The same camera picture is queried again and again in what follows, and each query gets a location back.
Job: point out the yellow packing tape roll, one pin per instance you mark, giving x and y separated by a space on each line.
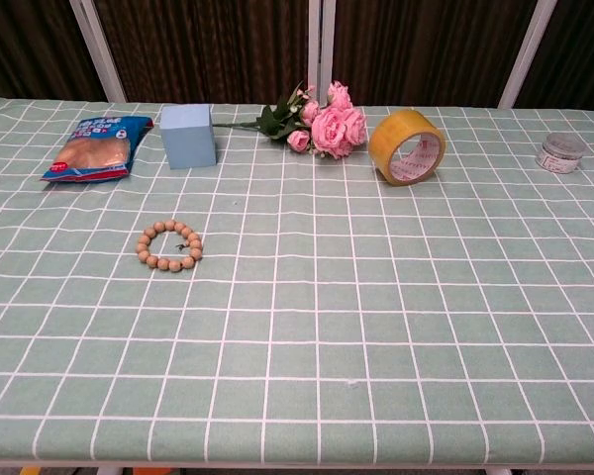
391 136

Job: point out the green checked tablecloth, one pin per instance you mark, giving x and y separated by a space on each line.
326 307

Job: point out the white metal frame post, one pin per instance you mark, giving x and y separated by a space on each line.
321 44
99 49
527 52

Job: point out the light blue cube block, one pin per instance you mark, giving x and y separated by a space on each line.
188 138

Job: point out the small clear lidded jar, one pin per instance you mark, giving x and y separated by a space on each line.
562 154

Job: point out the pink artificial flower bouquet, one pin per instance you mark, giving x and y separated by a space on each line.
332 128

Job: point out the blue snack bag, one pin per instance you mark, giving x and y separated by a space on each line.
94 151

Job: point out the dark brown curtain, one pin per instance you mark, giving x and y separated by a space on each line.
208 44

